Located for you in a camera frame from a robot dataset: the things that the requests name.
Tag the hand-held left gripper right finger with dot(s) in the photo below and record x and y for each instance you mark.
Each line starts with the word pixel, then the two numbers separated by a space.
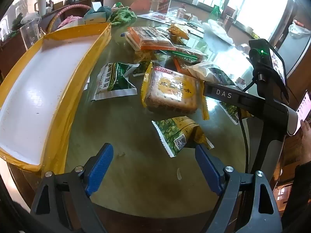
pixel 209 170

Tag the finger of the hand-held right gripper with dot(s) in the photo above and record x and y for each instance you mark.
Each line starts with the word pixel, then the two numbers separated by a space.
pixel 223 93

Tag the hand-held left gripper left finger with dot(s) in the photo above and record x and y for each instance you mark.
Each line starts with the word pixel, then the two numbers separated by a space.
pixel 100 167

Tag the clear green snack packet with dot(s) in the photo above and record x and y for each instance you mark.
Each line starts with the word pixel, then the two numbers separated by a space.
pixel 230 111

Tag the green pea snack packet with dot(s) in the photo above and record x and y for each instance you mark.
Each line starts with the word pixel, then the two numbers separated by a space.
pixel 179 133

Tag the yellow cracker packet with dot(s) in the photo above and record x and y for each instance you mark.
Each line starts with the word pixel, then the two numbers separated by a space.
pixel 170 89

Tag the green and white sachet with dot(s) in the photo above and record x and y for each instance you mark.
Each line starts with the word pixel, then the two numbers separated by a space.
pixel 114 82

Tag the white tray with yellow rim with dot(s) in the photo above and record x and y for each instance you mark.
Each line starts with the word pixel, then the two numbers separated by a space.
pixel 48 77

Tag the person's right forearm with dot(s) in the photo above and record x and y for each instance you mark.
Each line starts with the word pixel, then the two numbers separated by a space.
pixel 301 194

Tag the person's right hand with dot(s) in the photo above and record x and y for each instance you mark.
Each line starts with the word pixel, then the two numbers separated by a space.
pixel 306 140

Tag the dark green snack packet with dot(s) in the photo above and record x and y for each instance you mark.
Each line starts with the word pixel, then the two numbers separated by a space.
pixel 222 76

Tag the white snack packet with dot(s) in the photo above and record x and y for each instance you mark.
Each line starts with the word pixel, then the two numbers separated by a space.
pixel 200 70

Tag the smartphone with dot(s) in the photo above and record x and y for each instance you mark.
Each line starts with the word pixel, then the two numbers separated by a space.
pixel 305 105

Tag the green and red snack packet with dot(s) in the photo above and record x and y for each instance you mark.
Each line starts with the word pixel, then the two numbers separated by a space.
pixel 188 54

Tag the white plastic bag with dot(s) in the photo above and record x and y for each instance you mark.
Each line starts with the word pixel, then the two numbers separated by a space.
pixel 218 31

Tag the black scissors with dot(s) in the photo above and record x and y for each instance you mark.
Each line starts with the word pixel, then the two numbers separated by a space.
pixel 192 25

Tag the small yellow snack packet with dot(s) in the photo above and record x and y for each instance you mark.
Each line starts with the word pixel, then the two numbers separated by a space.
pixel 178 30

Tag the small glass jar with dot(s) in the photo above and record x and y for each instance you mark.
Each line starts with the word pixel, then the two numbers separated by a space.
pixel 181 12

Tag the large orange snack packet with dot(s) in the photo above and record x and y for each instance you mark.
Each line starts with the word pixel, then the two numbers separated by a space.
pixel 132 43
pixel 150 35

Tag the printed paper sheet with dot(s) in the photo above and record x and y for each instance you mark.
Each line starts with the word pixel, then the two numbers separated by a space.
pixel 158 17

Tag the pink hand fan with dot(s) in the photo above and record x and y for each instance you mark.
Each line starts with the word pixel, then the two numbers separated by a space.
pixel 141 4

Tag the green knitted cloth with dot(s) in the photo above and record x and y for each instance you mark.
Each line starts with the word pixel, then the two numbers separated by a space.
pixel 121 15

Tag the teal tissue box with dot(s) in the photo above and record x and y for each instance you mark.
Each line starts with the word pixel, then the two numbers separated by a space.
pixel 96 14

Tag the pink cloth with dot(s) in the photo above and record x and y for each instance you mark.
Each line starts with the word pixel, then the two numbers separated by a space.
pixel 69 20

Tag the clear glass beaker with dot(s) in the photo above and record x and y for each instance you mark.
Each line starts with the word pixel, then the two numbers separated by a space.
pixel 29 32

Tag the pink and yellow hula hoop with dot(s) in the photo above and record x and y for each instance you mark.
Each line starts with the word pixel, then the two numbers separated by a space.
pixel 65 11

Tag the white cup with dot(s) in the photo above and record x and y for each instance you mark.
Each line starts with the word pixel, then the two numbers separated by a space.
pixel 40 4

